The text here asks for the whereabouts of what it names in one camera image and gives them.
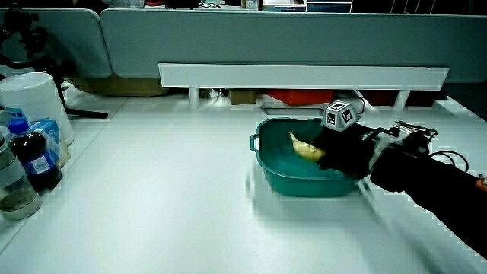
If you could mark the blue and white boxes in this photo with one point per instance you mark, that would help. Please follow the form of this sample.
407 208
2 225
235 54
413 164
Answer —
304 5

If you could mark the white plastic bucket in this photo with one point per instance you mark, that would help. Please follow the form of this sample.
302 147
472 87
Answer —
32 99

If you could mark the person's right hand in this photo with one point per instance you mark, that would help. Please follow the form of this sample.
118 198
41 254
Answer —
344 152

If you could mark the clear glass jar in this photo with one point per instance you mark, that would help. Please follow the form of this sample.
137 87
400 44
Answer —
13 190

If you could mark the yellow banana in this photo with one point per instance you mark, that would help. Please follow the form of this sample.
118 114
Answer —
306 150

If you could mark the orange object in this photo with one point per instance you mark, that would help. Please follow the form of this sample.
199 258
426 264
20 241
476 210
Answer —
482 184

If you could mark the white desk riser shelf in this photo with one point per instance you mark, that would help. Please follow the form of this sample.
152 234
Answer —
300 77

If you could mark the dark red box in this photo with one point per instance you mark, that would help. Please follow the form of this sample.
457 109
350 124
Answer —
380 97

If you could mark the person's right forearm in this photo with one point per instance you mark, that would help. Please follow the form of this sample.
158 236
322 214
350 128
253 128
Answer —
430 179

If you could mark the green plastic basin plate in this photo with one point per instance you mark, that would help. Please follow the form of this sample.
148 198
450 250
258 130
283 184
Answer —
289 167

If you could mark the wide grey partition panel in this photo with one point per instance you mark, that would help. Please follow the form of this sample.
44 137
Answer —
266 38

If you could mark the dark soda bottle blue cap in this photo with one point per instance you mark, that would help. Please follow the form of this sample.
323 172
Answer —
34 156

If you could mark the blue and white packet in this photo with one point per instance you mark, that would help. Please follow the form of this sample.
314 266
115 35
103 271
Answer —
51 131

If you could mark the narrow grey partition panel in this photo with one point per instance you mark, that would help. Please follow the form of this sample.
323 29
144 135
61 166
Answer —
72 42

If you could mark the flat brown cardboard box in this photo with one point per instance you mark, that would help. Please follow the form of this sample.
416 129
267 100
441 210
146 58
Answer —
118 86

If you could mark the black camera stand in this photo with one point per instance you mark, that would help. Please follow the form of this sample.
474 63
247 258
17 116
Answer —
57 72

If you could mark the small brown cardboard box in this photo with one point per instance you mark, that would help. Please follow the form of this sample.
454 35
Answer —
242 96

